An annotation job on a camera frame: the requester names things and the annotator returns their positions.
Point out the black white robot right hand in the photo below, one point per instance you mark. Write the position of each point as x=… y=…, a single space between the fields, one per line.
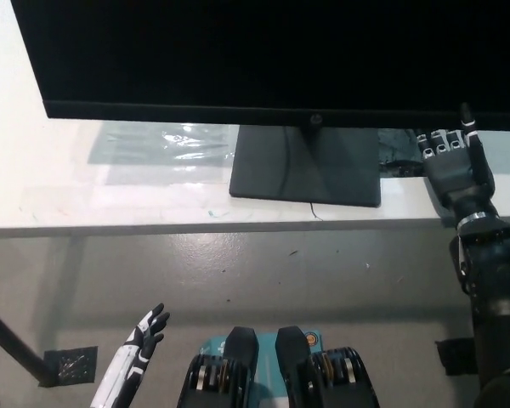
x=455 y=174

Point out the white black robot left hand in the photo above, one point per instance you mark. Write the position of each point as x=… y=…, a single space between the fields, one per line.
x=125 y=365

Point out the black HP computer monitor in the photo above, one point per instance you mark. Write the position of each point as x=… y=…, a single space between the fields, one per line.
x=246 y=51

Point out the black floor tape patch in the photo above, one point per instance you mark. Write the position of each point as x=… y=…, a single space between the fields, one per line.
x=457 y=357
x=74 y=361

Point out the black crinkled plastic sheet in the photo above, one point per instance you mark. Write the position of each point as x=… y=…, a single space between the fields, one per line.
x=401 y=155

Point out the black straight table leg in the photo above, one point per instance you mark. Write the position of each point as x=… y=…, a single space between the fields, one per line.
x=17 y=346

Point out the clear plastic sheet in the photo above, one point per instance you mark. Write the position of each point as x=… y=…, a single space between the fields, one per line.
x=161 y=172

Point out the grey transparent plastic film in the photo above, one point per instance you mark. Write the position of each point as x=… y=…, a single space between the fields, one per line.
x=153 y=140

